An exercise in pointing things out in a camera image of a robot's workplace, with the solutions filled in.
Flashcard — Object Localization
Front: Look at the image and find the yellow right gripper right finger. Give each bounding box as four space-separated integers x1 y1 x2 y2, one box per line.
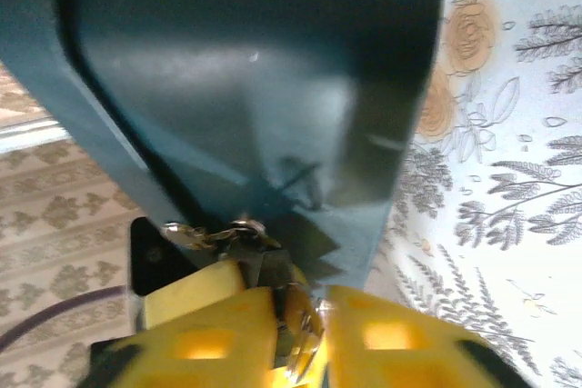
323 284 536 388

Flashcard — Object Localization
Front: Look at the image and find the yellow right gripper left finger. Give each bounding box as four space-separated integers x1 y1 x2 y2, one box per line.
88 286 279 388

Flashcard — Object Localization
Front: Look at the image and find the spare silver key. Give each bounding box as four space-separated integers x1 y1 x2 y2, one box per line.
161 220 237 251

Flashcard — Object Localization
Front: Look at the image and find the small black padlock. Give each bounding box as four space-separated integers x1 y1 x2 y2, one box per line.
222 217 315 303

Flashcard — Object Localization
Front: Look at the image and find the starry night print tin box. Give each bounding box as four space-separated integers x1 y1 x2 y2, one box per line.
0 0 445 292

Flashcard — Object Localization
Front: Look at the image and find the floral tablecloth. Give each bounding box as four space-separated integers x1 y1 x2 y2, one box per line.
363 0 582 388

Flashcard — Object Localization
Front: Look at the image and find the aluminium frame side rail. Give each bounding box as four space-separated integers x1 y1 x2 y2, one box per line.
0 115 74 155

